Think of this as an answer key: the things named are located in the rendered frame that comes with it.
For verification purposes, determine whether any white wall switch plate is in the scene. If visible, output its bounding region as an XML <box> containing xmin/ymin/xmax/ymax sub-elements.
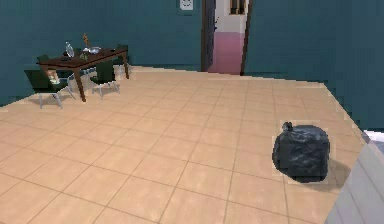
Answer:
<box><xmin>179</xmin><ymin>0</ymin><xmax>195</xmax><ymax>11</ymax></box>

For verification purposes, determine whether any clear glass bottle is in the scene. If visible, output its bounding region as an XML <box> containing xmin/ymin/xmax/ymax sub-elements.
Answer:
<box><xmin>64</xmin><ymin>41</ymin><xmax>75</xmax><ymax>59</ymax></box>

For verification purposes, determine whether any black garbage bag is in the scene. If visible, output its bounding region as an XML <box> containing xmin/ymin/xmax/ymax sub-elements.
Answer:
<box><xmin>271</xmin><ymin>121</ymin><xmax>331</xmax><ymax>184</ymax></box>

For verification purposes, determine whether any dark room door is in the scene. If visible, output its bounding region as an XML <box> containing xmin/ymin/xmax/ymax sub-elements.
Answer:
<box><xmin>200</xmin><ymin>0</ymin><xmax>217</xmax><ymax>73</ymax></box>

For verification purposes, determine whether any pale grey cabinet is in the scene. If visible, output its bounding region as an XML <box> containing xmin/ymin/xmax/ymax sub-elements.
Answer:
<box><xmin>323</xmin><ymin>129</ymin><xmax>384</xmax><ymax>224</ymax></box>

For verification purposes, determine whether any dark green chair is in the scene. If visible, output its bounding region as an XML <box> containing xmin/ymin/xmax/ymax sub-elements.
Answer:
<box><xmin>113</xmin><ymin>44</ymin><xmax>132</xmax><ymax>75</ymax></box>
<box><xmin>89</xmin><ymin>59</ymin><xmax>121</xmax><ymax>100</ymax></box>
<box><xmin>36</xmin><ymin>54</ymin><xmax>75</xmax><ymax>81</ymax></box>
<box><xmin>23</xmin><ymin>68</ymin><xmax>76</xmax><ymax>110</ymax></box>

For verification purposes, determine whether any dark brown wooden table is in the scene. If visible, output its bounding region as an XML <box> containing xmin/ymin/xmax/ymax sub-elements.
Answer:
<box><xmin>37</xmin><ymin>46</ymin><xmax>130</xmax><ymax>103</ymax></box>

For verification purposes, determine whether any brown framed window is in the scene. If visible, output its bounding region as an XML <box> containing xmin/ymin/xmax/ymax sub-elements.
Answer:
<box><xmin>229</xmin><ymin>0</ymin><xmax>247</xmax><ymax>16</ymax></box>

